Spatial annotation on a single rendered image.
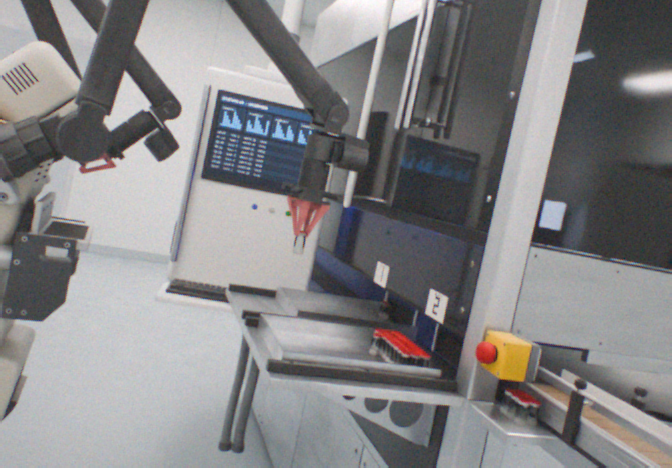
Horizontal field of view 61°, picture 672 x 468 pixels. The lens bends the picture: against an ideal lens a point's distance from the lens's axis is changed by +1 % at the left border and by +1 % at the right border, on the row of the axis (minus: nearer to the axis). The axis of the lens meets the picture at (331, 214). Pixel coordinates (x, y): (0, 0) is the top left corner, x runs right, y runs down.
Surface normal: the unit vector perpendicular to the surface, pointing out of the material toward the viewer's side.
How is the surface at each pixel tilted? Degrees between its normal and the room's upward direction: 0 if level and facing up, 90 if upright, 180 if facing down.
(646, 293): 90
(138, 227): 90
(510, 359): 90
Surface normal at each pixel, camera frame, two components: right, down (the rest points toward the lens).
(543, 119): 0.29, 0.11
